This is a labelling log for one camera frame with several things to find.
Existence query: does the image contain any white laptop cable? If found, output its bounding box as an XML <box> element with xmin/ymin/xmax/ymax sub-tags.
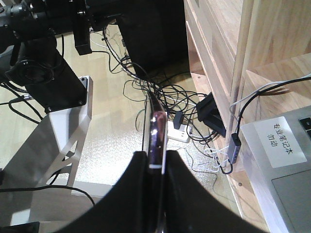
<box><xmin>204</xmin><ymin>74</ymin><xmax>311</xmax><ymax>170</ymax></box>

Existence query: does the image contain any grey usb hub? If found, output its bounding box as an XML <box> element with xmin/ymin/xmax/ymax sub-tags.
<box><xmin>227</xmin><ymin>133</ymin><xmax>242</xmax><ymax>164</ymax></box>

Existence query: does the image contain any silver laptop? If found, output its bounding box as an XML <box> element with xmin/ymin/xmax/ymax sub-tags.
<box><xmin>241</xmin><ymin>106</ymin><xmax>311</xmax><ymax>233</ymax></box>

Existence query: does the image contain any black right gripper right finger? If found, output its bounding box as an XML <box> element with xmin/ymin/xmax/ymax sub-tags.
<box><xmin>164</xmin><ymin>150</ymin><xmax>262</xmax><ymax>233</ymax></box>

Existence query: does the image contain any black laptop cable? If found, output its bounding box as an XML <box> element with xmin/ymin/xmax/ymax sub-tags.
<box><xmin>218</xmin><ymin>77</ymin><xmax>311</xmax><ymax>175</ymax></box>

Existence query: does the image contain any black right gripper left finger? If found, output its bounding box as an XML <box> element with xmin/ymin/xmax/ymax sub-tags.
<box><xmin>59</xmin><ymin>151</ymin><xmax>158</xmax><ymax>233</ymax></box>

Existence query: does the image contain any light wooden shelf unit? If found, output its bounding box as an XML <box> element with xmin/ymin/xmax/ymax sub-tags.
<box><xmin>184</xmin><ymin>0</ymin><xmax>311</xmax><ymax>230</ymax></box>

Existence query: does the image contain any white power strip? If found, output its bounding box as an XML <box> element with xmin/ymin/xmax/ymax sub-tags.
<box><xmin>168</xmin><ymin>121</ymin><xmax>192</xmax><ymax>143</ymax></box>

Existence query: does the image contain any white metal robot stand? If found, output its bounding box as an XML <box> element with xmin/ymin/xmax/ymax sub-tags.
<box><xmin>0</xmin><ymin>76</ymin><xmax>115</xmax><ymax>228</ymax></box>

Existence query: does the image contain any black computer tower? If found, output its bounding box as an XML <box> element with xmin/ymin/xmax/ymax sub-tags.
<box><xmin>117</xmin><ymin>0</ymin><xmax>188</xmax><ymax>80</ymax></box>

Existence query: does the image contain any black box on floor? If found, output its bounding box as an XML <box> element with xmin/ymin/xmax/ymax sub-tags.
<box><xmin>196</xmin><ymin>92</ymin><xmax>226</xmax><ymax>137</ymax></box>

